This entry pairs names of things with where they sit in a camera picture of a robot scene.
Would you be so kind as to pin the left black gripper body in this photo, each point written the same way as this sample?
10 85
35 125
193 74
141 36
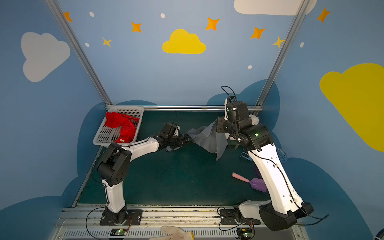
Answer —
181 140

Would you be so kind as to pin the purple scoop pink handle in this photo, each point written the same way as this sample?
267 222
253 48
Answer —
255 183

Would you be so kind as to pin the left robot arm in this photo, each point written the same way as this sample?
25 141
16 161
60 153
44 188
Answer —
114 166

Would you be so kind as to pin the left aluminium frame post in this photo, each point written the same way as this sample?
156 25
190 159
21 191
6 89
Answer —
64 24

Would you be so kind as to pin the circuit board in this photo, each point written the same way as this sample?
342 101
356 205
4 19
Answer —
244 234
118 232

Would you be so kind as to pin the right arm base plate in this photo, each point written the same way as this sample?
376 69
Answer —
234 217

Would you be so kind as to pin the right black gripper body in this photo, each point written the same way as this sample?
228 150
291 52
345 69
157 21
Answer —
221 126

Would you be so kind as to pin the folded white t shirt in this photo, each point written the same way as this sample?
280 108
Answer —
255 120

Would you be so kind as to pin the white work glove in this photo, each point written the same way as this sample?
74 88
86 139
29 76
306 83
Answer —
174 233

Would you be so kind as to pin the right aluminium frame post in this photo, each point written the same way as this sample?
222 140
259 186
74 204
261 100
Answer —
284 49

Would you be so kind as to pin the red t shirt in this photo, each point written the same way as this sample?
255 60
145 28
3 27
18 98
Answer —
127 124

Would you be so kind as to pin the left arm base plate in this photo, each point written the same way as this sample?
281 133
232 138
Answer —
135 216

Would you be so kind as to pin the aluminium frame post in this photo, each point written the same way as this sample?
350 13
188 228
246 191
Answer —
64 24
284 49

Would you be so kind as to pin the left circuit board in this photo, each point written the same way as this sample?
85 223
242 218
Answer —
118 232

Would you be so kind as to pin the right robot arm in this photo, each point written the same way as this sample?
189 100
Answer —
286 206

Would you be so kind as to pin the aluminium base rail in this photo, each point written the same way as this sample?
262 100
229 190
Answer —
83 223

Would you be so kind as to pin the right circuit board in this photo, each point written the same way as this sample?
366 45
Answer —
244 234

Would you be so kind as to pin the horizontal aluminium frame bar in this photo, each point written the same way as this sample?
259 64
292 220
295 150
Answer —
157 108

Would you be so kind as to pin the grey t shirt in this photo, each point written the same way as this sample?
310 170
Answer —
209 139

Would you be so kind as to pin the white plastic laundry basket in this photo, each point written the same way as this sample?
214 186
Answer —
105 135

